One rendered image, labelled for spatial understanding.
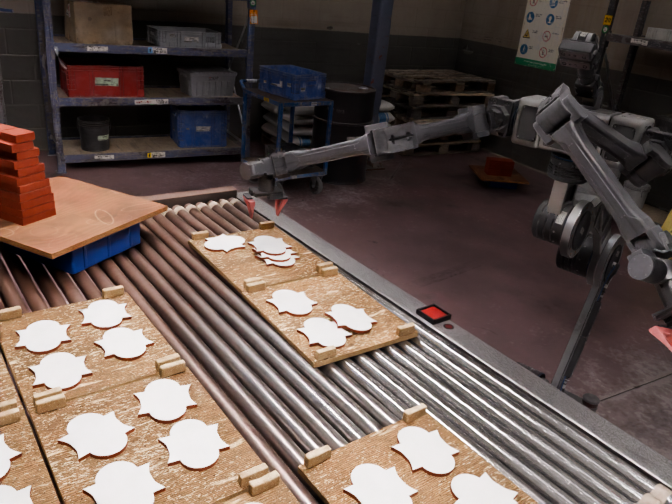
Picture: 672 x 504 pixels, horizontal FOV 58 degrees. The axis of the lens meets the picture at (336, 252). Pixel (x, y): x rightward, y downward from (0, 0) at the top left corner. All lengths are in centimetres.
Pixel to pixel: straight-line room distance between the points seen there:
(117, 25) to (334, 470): 516
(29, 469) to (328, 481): 56
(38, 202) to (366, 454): 130
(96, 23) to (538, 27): 463
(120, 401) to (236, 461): 32
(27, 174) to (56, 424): 90
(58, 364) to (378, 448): 76
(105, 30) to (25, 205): 402
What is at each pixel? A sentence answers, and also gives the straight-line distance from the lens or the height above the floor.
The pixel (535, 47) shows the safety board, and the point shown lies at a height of 132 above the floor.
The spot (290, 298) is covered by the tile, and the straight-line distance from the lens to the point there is 182.
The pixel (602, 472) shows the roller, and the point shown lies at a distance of 151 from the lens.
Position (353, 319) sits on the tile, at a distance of 174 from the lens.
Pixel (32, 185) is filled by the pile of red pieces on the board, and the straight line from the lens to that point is 209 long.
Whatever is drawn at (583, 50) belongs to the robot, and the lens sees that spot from 190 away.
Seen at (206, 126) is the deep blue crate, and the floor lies 35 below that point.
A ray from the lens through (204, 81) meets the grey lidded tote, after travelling 620.
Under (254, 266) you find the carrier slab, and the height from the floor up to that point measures 94.
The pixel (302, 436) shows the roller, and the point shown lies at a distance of 138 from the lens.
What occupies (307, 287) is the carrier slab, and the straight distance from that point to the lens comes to 191.
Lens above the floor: 183
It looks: 24 degrees down
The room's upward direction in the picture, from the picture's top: 6 degrees clockwise
